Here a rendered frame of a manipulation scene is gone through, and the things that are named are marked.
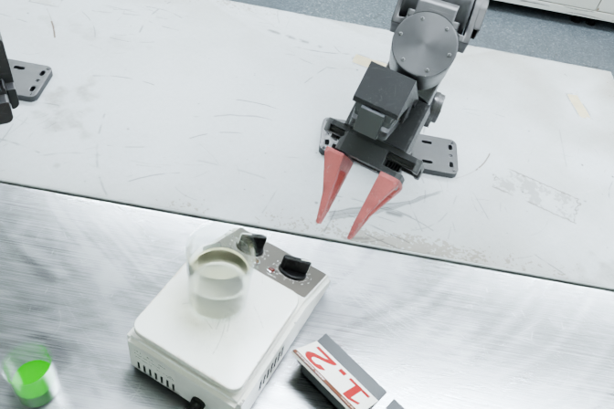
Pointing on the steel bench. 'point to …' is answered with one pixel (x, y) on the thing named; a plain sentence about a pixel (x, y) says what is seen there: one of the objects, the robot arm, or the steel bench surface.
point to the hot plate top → (242, 338)
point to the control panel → (271, 256)
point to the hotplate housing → (174, 376)
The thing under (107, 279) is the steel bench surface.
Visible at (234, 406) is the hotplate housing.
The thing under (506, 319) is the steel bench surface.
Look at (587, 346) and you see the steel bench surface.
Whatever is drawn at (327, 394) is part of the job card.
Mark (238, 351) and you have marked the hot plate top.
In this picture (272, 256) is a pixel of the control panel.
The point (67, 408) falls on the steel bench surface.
